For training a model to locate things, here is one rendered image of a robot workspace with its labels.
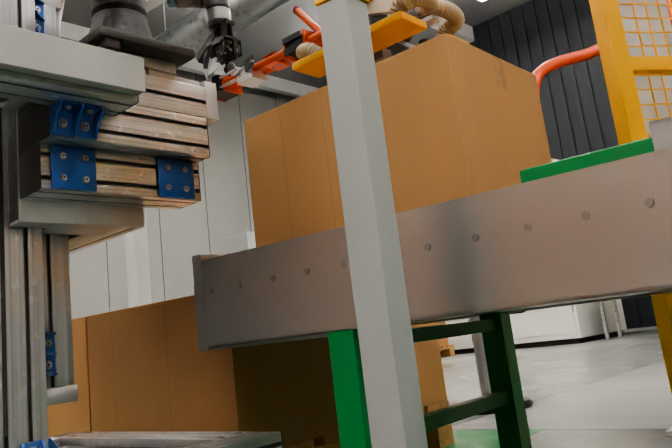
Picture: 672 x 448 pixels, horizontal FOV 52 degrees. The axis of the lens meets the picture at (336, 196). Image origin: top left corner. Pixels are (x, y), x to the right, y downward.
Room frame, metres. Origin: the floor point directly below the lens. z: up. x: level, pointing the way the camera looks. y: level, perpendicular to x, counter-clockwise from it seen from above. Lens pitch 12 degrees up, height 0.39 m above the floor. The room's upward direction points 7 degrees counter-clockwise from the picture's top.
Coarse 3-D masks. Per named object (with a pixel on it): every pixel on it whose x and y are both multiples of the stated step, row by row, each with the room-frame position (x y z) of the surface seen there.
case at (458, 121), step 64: (384, 64) 1.36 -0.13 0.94; (448, 64) 1.26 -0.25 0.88; (512, 64) 1.47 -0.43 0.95; (256, 128) 1.62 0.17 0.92; (320, 128) 1.48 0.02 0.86; (384, 128) 1.37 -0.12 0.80; (448, 128) 1.27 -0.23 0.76; (512, 128) 1.43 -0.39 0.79; (256, 192) 1.63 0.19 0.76; (320, 192) 1.50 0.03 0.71; (448, 192) 1.29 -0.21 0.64
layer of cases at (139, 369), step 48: (96, 336) 2.01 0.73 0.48; (144, 336) 1.88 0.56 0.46; (192, 336) 1.76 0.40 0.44; (96, 384) 2.01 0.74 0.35; (144, 384) 1.88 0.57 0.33; (192, 384) 1.77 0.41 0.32; (240, 384) 1.70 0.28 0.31; (288, 384) 1.83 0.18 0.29; (432, 384) 2.41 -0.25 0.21; (48, 432) 2.17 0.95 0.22; (288, 432) 1.82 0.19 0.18
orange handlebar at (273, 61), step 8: (320, 32) 1.68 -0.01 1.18; (312, 40) 1.71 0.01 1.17; (320, 40) 1.74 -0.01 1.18; (264, 56) 1.82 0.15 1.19; (272, 56) 1.80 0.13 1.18; (280, 56) 1.79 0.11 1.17; (256, 64) 1.85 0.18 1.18; (264, 64) 1.83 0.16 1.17; (272, 64) 1.82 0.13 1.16; (280, 64) 1.82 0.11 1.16; (288, 64) 1.84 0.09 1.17; (264, 72) 1.89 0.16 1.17; (224, 80) 1.94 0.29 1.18
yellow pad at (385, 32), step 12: (396, 12) 1.39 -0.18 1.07; (372, 24) 1.44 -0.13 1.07; (384, 24) 1.41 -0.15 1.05; (396, 24) 1.41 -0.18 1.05; (408, 24) 1.42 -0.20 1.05; (420, 24) 1.44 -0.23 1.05; (372, 36) 1.46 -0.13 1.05; (384, 36) 1.47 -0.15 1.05; (396, 36) 1.48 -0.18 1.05; (408, 36) 1.48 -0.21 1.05; (384, 48) 1.54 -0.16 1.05; (300, 60) 1.58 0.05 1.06; (312, 60) 1.56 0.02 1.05; (324, 60) 1.56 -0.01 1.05; (300, 72) 1.62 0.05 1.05; (312, 72) 1.63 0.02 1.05; (324, 72) 1.64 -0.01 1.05
